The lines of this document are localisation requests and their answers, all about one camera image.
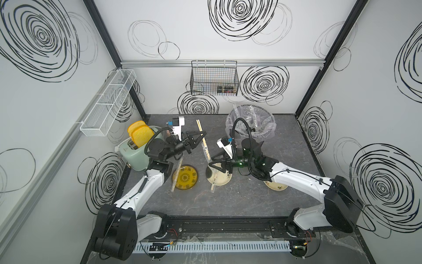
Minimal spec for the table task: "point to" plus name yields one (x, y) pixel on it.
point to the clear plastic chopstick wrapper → (206, 152)
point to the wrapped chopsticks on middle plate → (214, 185)
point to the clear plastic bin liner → (262, 124)
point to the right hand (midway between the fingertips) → (211, 163)
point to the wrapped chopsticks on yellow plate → (177, 175)
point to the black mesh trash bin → (247, 121)
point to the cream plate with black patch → (222, 178)
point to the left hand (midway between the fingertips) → (205, 135)
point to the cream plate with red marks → (274, 186)
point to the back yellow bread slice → (134, 125)
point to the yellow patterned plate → (188, 177)
